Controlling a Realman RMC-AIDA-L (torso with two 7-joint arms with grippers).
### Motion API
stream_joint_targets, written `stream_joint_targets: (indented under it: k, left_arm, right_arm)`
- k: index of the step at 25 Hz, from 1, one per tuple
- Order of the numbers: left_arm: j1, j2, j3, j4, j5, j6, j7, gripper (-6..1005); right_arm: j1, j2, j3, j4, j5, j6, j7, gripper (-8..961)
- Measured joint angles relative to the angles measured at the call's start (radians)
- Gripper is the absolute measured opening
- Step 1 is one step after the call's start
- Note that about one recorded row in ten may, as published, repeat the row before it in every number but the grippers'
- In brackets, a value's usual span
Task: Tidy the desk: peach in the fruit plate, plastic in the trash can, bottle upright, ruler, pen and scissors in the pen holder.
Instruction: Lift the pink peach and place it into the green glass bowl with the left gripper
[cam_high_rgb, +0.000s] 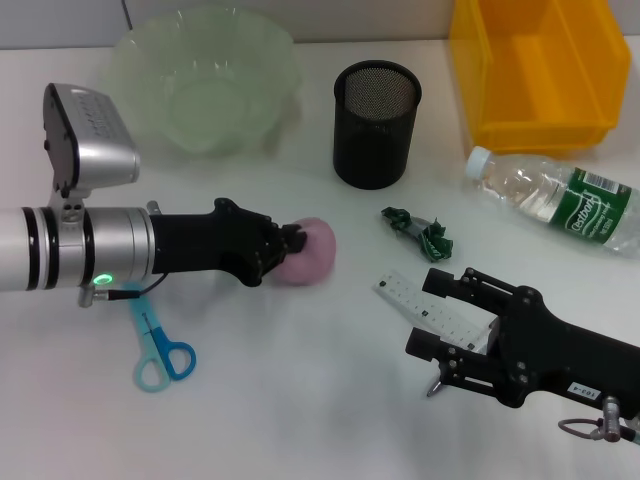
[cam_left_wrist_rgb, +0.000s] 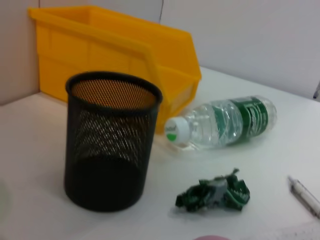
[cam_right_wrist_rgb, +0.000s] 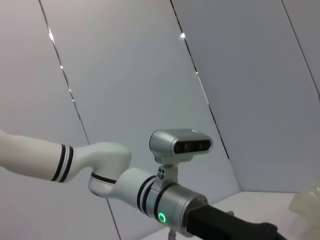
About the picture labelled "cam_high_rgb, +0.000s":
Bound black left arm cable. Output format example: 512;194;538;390
77;273;167;309

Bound black mesh pen holder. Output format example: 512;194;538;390
333;60;423;190

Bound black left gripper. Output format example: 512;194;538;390
148;197;310;288

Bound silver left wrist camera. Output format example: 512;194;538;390
42;82;142;201

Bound yellow plastic bin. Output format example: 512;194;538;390
448;0;632;160

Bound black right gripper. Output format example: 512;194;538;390
404;267;640;418

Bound blue safety scissors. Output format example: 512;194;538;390
119;282;197;395

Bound clear plastic ruler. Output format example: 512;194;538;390
372;269;501;359

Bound white grey ballpoint pen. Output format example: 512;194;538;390
426;324;501;400

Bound translucent green fruit bowl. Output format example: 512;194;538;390
102;12;306;161

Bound green plastic wrapper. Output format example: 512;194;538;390
380;205;455;262

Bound clear green-label water bottle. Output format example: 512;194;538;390
462;146;640;261

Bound pink toy peach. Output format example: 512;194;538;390
272;217;338;287

